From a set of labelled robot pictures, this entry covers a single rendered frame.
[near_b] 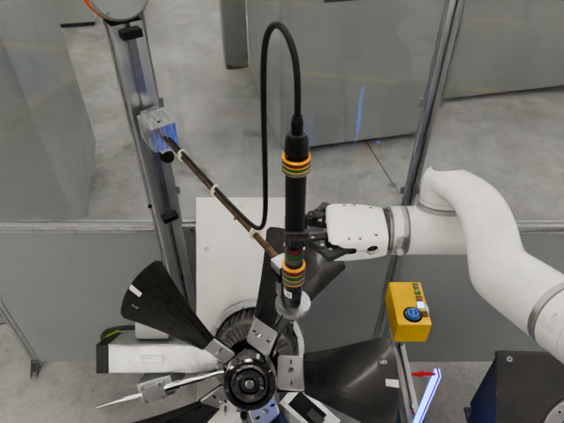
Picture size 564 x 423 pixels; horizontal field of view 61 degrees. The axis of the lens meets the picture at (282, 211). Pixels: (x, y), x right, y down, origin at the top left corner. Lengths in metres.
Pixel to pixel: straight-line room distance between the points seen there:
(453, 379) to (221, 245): 1.66
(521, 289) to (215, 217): 0.89
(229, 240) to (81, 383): 1.55
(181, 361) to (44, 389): 1.53
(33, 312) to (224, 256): 1.29
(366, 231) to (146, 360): 0.75
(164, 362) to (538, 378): 0.91
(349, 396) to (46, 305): 1.57
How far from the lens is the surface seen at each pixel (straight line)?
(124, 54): 1.30
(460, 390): 2.66
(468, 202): 0.74
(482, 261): 0.72
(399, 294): 1.51
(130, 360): 1.35
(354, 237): 0.78
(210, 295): 1.38
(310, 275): 1.10
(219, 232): 1.35
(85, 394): 2.68
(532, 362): 1.31
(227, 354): 1.17
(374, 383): 1.22
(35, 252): 2.12
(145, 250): 1.95
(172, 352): 1.31
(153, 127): 1.28
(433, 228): 0.81
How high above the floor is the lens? 2.22
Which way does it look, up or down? 42 degrees down
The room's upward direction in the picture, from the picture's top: straight up
